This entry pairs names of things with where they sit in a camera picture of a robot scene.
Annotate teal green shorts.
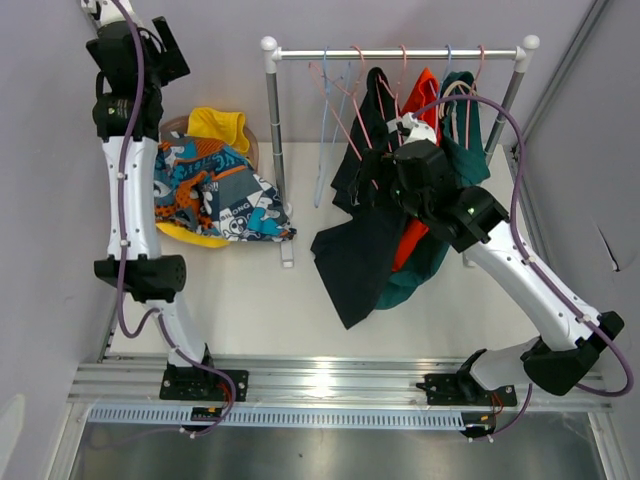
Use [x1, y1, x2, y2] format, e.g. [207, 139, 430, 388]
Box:
[376, 71, 490, 310]

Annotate dark navy shorts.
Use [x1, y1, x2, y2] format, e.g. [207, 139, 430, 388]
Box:
[311, 68, 407, 329]

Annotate yellow shorts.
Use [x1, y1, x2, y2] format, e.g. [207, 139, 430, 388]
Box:
[156, 107, 259, 249]

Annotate pink wire hanger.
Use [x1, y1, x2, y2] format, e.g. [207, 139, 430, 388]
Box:
[367, 44, 408, 152]
[307, 44, 381, 191]
[452, 43, 486, 149]

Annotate patterned blue orange shorts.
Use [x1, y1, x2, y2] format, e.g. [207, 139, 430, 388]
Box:
[153, 131, 296, 242]

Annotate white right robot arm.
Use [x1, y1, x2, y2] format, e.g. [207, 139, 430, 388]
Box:
[355, 140, 624, 404]

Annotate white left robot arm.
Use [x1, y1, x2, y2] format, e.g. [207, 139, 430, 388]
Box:
[86, 12, 217, 400]

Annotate pink translucent plastic basket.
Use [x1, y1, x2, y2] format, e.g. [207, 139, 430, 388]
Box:
[160, 107, 260, 169]

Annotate silver clothes rack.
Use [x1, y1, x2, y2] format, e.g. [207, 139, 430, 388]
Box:
[261, 35, 540, 273]

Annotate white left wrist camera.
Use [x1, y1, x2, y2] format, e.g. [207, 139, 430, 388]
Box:
[78, 0, 138, 29]

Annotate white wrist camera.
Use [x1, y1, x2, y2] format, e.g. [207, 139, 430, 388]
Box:
[78, 0, 138, 29]
[387, 113, 438, 146]

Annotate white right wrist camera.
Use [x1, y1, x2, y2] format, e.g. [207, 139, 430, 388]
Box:
[387, 113, 438, 146]

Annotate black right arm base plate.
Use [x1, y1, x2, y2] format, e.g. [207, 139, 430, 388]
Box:
[415, 373, 518, 407]

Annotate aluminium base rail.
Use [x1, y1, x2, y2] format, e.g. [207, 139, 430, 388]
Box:
[68, 355, 611, 431]

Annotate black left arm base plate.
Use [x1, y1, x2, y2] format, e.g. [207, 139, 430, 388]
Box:
[159, 364, 231, 402]

